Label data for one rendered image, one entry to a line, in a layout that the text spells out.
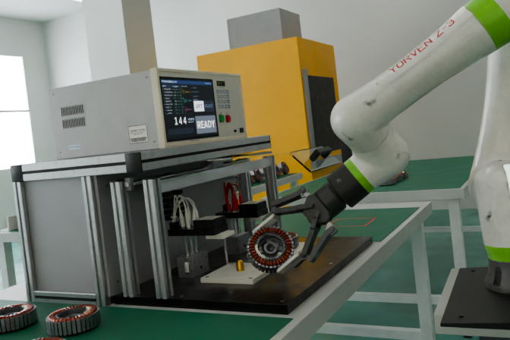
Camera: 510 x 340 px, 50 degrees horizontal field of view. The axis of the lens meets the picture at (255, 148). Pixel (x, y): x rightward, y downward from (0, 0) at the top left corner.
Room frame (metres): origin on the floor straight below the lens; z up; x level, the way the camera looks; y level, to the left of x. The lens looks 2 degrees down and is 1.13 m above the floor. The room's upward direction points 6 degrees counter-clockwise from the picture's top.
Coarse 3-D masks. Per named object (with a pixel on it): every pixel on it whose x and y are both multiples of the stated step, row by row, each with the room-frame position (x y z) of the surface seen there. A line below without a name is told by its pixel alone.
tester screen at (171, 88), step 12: (168, 84) 1.43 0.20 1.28; (180, 84) 1.48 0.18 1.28; (192, 84) 1.53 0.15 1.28; (204, 84) 1.58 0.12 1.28; (168, 96) 1.43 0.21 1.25; (180, 96) 1.47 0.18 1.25; (192, 96) 1.52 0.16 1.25; (204, 96) 1.58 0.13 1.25; (168, 108) 1.42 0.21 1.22; (180, 108) 1.46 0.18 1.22; (192, 108) 1.52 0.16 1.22; (168, 120) 1.42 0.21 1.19; (192, 120) 1.51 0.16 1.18; (216, 132) 1.61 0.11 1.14
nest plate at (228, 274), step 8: (232, 264) 1.48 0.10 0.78; (248, 264) 1.46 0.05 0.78; (216, 272) 1.41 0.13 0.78; (224, 272) 1.40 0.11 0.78; (232, 272) 1.39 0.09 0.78; (240, 272) 1.38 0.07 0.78; (248, 272) 1.37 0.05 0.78; (256, 272) 1.36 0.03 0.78; (264, 272) 1.36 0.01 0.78; (200, 280) 1.37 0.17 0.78; (208, 280) 1.36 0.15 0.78; (216, 280) 1.35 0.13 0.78; (224, 280) 1.34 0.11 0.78; (232, 280) 1.33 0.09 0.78; (240, 280) 1.32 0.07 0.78; (248, 280) 1.31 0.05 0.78; (256, 280) 1.32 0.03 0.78
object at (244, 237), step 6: (240, 234) 1.68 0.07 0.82; (246, 234) 1.69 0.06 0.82; (228, 240) 1.65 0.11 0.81; (234, 240) 1.65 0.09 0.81; (240, 240) 1.65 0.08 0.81; (246, 240) 1.68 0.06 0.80; (228, 246) 1.66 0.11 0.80; (234, 246) 1.65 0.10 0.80; (240, 246) 1.65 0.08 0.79; (246, 246) 1.68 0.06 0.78; (228, 252) 1.66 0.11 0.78; (234, 252) 1.65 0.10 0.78; (240, 252) 1.65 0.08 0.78
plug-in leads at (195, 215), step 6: (174, 198) 1.46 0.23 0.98; (186, 198) 1.46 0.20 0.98; (174, 204) 1.47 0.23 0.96; (192, 204) 1.46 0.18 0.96; (174, 210) 1.47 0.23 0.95; (180, 210) 1.46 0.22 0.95; (186, 210) 1.44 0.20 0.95; (174, 216) 1.46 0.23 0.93; (180, 216) 1.46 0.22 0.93; (186, 216) 1.43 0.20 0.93; (192, 216) 1.46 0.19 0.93; (198, 216) 1.48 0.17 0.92; (174, 222) 1.46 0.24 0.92; (186, 222) 1.44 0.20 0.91; (192, 222) 1.46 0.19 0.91; (174, 228) 1.46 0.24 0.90; (186, 228) 1.44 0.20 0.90
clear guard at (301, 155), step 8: (256, 152) 1.79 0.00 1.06; (264, 152) 1.71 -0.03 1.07; (272, 152) 1.64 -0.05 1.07; (280, 152) 1.57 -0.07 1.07; (288, 152) 1.51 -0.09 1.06; (296, 152) 1.53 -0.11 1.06; (304, 152) 1.57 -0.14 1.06; (312, 152) 1.61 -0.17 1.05; (208, 160) 1.63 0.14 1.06; (216, 160) 1.61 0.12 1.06; (304, 160) 1.52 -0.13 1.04; (320, 160) 1.59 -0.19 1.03; (328, 160) 1.63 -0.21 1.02; (336, 160) 1.68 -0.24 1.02; (312, 168) 1.50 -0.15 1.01; (320, 168) 1.54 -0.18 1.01
